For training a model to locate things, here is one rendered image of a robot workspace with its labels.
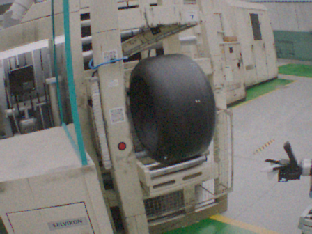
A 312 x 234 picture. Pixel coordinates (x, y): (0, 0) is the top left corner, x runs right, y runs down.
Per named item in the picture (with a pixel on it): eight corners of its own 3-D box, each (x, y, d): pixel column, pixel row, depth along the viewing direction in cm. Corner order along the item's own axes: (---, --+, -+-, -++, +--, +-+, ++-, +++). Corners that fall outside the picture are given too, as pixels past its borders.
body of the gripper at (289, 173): (276, 182, 125) (300, 181, 120) (278, 162, 124) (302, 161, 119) (277, 176, 132) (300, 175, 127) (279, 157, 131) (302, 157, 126)
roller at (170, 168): (147, 180, 179) (147, 172, 178) (145, 176, 183) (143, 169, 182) (207, 162, 190) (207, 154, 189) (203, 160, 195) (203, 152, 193)
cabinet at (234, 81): (222, 111, 627) (214, 43, 595) (200, 107, 671) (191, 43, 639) (248, 100, 682) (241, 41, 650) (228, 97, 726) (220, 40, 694)
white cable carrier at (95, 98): (105, 169, 179) (90, 77, 166) (103, 166, 183) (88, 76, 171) (113, 167, 180) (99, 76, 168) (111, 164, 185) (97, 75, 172)
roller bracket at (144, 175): (147, 187, 175) (144, 170, 173) (123, 164, 212) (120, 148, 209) (152, 186, 177) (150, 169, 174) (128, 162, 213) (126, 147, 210)
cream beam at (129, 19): (110, 33, 190) (108, 11, 186) (101, 35, 212) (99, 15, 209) (203, 24, 210) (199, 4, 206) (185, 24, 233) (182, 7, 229)
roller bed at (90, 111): (98, 154, 216) (90, 108, 208) (93, 147, 229) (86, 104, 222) (128, 148, 222) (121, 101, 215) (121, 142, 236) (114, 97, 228)
